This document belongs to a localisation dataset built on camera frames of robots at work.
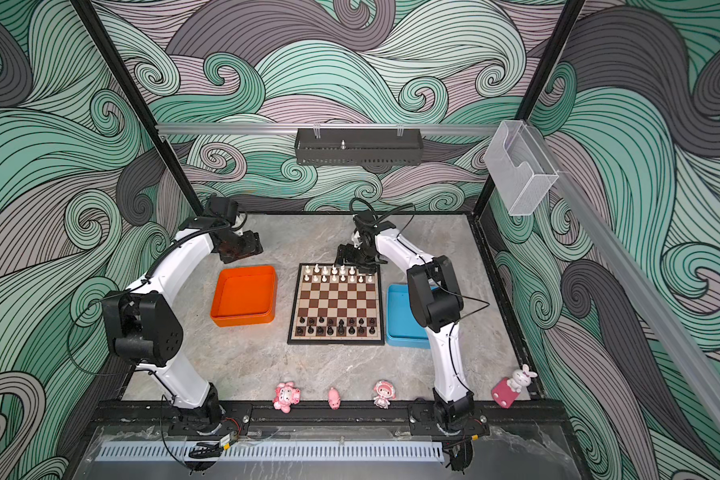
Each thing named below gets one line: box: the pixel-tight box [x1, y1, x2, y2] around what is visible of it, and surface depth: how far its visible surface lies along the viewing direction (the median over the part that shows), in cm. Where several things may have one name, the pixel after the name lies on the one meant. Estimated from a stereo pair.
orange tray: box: [210, 265, 277, 327], surface depth 97 cm
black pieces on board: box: [296, 317, 377, 336], surface depth 89 cm
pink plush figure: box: [273, 381, 301, 414], surface depth 76 cm
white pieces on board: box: [303, 264, 373, 283], surface depth 100 cm
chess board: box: [287, 263, 385, 345], surface depth 94 cm
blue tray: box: [386, 284, 431, 349], surface depth 89 cm
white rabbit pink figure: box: [491, 363, 537, 409], surface depth 76 cm
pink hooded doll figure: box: [373, 379, 396, 409], surface depth 76 cm
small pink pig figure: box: [327, 387, 341, 410], surface depth 77 cm
